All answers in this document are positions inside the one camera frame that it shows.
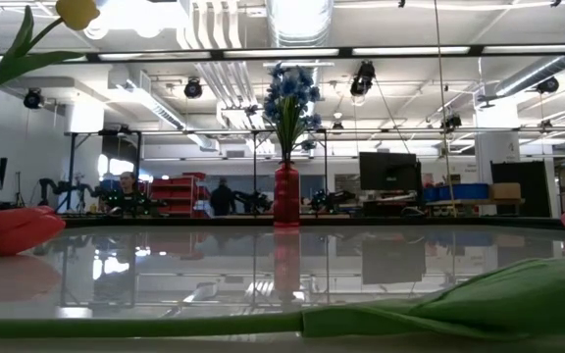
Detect blue artificial flower bunch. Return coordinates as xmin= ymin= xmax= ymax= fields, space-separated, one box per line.
xmin=262 ymin=62 xmax=323 ymax=166

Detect yellow artificial tulip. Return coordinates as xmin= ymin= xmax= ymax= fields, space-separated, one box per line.
xmin=0 ymin=0 xmax=101 ymax=112

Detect red glass vase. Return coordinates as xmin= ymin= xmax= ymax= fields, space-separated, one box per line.
xmin=273 ymin=161 xmax=301 ymax=227

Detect person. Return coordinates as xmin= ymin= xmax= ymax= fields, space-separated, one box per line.
xmin=98 ymin=171 xmax=162 ymax=217
xmin=209 ymin=176 xmax=237 ymax=217

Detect red storage bin shelf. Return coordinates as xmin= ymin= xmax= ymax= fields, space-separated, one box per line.
xmin=149 ymin=171 xmax=211 ymax=218

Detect black hanging spotlight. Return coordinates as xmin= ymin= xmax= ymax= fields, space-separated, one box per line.
xmin=349 ymin=60 xmax=377 ymax=98
xmin=183 ymin=76 xmax=204 ymax=100
xmin=22 ymin=87 xmax=44 ymax=111
xmin=536 ymin=76 xmax=560 ymax=95

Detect black overhead light beam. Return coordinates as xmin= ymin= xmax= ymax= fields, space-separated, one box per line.
xmin=0 ymin=44 xmax=565 ymax=64

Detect blue storage bins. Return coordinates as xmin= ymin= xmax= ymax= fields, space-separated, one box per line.
xmin=422 ymin=182 xmax=490 ymax=203

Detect brown cardboard box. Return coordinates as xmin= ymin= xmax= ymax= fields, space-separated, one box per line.
xmin=488 ymin=182 xmax=523 ymax=200

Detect black panel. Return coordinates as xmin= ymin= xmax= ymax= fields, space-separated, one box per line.
xmin=489 ymin=160 xmax=553 ymax=219

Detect black aluminium table frame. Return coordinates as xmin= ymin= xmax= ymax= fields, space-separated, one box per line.
xmin=0 ymin=215 xmax=565 ymax=229

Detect silver ventilation duct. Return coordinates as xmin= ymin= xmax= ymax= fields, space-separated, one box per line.
xmin=265 ymin=0 xmax=335 ymax=48

